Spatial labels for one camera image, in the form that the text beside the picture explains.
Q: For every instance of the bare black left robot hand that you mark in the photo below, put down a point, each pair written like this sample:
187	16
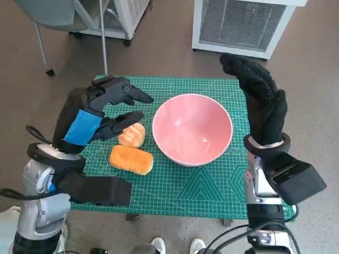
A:
79	127

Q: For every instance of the grey chair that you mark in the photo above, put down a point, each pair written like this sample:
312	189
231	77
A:
53	13

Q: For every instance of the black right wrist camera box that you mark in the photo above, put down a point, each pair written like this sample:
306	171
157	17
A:
299	180

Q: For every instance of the person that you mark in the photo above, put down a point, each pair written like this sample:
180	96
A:
8	232

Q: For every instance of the green cutting mat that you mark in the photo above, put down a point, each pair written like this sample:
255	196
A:
172	190

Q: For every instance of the pink bowl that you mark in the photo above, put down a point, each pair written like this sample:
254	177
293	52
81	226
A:
190	129

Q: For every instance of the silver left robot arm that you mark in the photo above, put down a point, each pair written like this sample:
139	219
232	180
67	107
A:
39	211

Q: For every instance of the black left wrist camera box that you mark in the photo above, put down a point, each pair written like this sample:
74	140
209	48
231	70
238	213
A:
100	190

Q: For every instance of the white shoe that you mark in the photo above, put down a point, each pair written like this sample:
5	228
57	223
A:
158	245
197	246

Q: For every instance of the grey metal pole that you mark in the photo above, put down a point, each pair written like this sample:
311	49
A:
104	47

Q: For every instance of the white wheeled cabinet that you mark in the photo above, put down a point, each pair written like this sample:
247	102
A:
132	16

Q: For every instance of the round toy bread roll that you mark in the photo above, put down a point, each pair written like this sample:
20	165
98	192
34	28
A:
133	135

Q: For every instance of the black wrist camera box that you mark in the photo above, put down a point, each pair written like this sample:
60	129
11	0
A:
100	190
299	180

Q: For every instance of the grey table foot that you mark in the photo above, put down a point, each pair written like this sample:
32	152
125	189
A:
132	217
228	222

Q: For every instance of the white mesh-front cabinet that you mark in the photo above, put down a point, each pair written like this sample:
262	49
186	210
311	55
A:
238	26

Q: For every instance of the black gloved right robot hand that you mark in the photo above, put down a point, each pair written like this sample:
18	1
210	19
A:
267	113

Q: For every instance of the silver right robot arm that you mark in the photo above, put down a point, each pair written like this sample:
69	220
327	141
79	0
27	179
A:
265	211

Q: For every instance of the small black device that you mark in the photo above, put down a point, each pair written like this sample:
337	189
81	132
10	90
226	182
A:
99	250

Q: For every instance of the long toy bread loaf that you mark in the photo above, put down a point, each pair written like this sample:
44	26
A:
131	160

